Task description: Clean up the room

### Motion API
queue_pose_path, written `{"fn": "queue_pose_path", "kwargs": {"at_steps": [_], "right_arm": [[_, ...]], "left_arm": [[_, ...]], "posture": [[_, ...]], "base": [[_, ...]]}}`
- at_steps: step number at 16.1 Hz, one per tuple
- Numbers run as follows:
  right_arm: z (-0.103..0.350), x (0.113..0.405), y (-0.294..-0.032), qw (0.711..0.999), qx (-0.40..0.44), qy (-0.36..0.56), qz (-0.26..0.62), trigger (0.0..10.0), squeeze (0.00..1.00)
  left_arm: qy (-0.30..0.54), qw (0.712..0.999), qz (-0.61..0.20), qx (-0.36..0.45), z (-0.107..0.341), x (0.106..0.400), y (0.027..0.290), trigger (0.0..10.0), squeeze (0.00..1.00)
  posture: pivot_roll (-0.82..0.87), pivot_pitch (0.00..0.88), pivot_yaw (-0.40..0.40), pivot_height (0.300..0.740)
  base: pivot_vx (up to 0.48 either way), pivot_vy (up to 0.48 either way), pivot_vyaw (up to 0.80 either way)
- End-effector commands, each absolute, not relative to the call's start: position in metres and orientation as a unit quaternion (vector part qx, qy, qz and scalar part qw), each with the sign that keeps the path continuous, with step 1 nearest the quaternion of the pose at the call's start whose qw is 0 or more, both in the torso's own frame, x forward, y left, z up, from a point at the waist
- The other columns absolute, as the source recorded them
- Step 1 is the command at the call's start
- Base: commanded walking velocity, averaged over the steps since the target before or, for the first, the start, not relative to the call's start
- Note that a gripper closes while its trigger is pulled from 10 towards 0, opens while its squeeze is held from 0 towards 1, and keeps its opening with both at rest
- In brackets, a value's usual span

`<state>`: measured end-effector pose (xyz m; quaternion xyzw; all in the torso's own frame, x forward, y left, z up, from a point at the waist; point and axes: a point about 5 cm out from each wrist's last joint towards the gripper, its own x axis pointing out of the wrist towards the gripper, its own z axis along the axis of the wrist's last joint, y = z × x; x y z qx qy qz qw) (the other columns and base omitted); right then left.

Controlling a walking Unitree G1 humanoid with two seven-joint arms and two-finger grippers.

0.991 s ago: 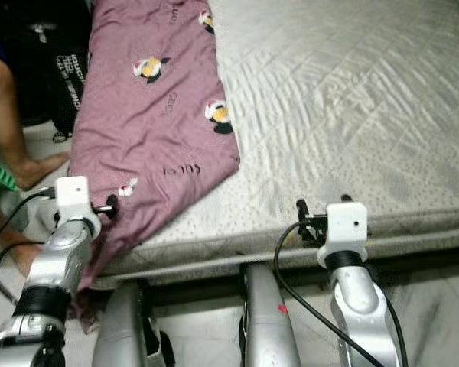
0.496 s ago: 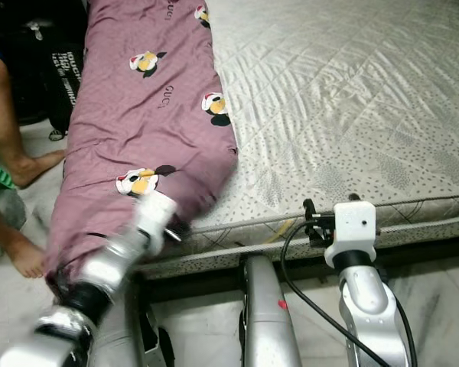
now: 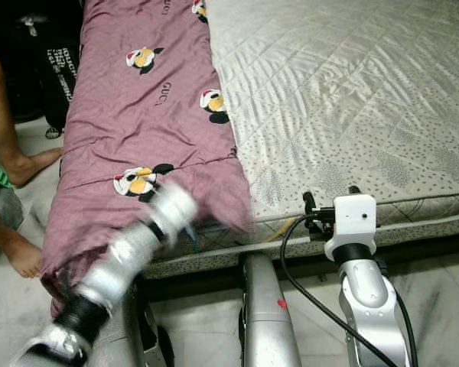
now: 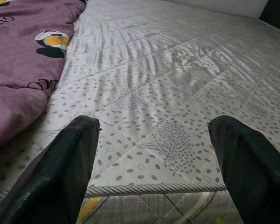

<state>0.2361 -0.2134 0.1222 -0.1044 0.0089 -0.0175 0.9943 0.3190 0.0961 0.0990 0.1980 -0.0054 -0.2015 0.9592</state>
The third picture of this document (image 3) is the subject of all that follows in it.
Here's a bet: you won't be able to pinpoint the silver robot right leg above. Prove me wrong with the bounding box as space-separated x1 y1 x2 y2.
237 252 303 367

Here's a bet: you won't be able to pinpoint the mauve cartoon print blanket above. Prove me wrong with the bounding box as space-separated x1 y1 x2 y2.
40 0 255 318

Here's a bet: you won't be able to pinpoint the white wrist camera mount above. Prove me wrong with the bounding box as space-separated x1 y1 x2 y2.
324 193 377 261
149 182 200 245

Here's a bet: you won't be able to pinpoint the grey quilted mattress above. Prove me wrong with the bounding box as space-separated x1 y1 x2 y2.
168 0 459 280

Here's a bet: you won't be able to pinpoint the person in grey shorts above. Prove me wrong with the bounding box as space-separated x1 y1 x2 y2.
0 50 66 278

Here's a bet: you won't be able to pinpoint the silver robot leg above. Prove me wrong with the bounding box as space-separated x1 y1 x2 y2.
237 252 303 367
115 306 161 367

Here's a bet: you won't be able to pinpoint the black bag with white lettering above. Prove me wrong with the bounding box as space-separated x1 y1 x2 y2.
42 34 81 138

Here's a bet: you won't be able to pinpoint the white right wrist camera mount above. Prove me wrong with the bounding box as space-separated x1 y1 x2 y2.
324 193 377 261

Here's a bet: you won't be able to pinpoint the silver robot left leg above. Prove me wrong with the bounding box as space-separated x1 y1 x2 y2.
115 306 161 367

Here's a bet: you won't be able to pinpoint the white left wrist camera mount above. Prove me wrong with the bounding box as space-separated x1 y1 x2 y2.
149 182 200 245

